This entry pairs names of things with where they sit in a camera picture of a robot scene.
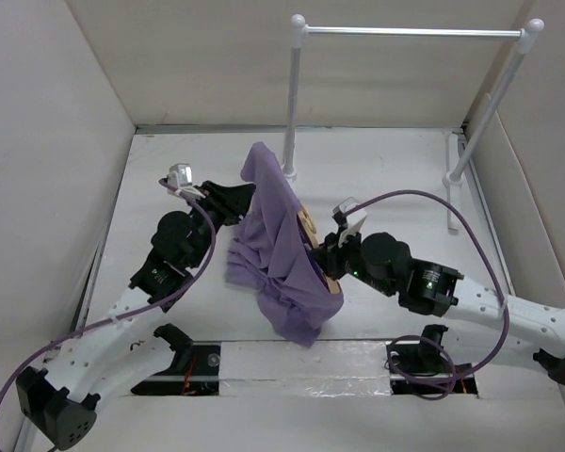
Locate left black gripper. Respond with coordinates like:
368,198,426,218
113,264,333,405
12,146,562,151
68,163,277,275
186,182,254,269

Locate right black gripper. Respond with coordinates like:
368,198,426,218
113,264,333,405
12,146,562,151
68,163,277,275
308,223,396,297

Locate wooden clothes hanger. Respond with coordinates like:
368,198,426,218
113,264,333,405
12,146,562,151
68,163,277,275
297,206,341,295

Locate purple t shirt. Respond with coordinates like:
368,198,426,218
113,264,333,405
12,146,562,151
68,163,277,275
226,142,344,347

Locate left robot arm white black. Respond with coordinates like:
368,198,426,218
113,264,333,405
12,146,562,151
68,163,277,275
15,181,255,451

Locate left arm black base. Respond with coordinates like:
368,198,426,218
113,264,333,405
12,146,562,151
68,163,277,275
131,324,221,396

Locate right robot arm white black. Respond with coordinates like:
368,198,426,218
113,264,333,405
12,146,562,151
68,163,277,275
310,233,565,386

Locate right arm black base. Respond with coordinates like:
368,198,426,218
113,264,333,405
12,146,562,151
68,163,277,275
383,324,478,401

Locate white clothes rack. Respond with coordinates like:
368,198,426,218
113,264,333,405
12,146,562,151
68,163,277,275
278,13,545,234

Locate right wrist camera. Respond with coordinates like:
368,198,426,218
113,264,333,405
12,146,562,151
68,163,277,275
332,197,367,248

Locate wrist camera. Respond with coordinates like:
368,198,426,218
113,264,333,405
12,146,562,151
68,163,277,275
332,197,367,248
167,163,192,189

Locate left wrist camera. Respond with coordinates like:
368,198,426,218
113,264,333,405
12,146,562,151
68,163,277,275
167,163,192,189

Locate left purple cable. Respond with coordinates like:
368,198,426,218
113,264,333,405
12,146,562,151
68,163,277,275
0,176,217,450

